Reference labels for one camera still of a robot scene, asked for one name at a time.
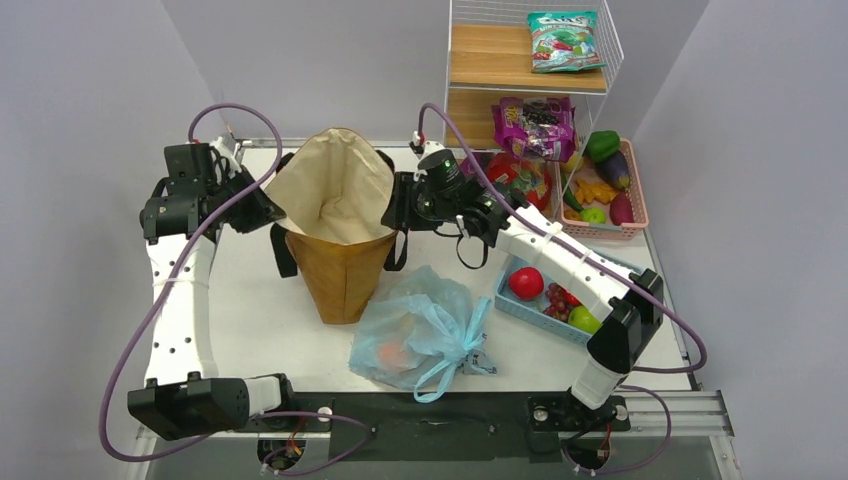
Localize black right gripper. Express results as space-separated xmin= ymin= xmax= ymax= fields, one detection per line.
xmin=384 ymin=172 xmax=456 ymax=232

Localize orange cloth tote bag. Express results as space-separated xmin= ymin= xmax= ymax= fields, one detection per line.
xmin=264 ymin=128 xmax=406 ymax=325

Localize light blue plastic grocery bag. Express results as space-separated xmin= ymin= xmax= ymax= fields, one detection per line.
xmin=348 ymin=266 xmax=498 ymax=404

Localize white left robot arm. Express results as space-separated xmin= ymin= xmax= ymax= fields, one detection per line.
xmin=127 ymin=137 xmax=299 ymax=441

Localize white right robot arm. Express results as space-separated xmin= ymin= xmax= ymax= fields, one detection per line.
xmin=382 ymin=145 xmax=663 ymax=429

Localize red candy bag bottom shelf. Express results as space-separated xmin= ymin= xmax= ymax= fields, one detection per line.
xmin=486 ymin=152 xmax=553 ymax=210

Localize purple candy bag middle shelf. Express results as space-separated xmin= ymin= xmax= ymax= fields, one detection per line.
xmin=491 ymin=97 xmax=577 ymax=163

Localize teal candy bag top right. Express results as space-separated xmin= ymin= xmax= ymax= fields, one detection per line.
xmin=527 ymin=11 xmax=606 ymax=74

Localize red toy apple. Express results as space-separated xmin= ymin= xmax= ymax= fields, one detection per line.
xmin=507 ymin=267 xmax=545 ymax=301

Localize light blue plastic basket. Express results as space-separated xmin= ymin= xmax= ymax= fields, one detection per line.
xmin=494 ymin=256 xmax=612 ymax=345

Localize pink plastic basket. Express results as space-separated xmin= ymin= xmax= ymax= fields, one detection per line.
xmin=554 ymin=138 xmax=649 ymax=241

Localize purple toy grapes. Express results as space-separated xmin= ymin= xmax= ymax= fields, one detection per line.
xmin=542 ymin=283 xmax=574 ymax=323

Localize red toy bell pepper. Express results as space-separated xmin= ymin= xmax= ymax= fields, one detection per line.
xmin=563 ymin=291 xmax=581 ymax=307

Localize small green toy lime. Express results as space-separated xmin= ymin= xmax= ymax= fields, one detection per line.
xmin=579 ymin=207 xmax=607 ymax=224

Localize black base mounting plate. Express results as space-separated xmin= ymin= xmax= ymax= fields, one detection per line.
xmin=245 ymin=392 xmax=631 ymax=463

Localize green toy apple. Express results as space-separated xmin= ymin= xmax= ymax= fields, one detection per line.
xmin=567 ymin=305 xmax=602 ymax=335

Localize green toy bell pepper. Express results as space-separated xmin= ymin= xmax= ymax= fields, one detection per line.
xmin=584 ymin=130 xmax=621 ymax=163

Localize purple toy eggplant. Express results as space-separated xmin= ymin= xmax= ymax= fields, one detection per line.
xmin=595 ymin=150 xmax=631 ymax=191

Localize maroon toy vegetable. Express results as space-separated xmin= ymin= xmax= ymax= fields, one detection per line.
xmin=608 ymin=192 xmax=635 ymax=226

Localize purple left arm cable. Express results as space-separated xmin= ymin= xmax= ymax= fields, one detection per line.
xmin=99 ymin=103 xmax=376 ymax=477

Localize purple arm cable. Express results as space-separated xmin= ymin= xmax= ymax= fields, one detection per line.
xmin=99 ymin=103 xmax=376 ymax=477
xmin=417 ymin=102 xmax=708 ymax=477

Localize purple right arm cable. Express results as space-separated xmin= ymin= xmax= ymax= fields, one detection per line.
xmin=417 ymin=102 xmax=708 ymax=477

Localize white wire wooden shelf rack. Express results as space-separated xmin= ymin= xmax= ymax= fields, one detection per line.
xmin=440 ymin=0 xmax=625 ymax=220

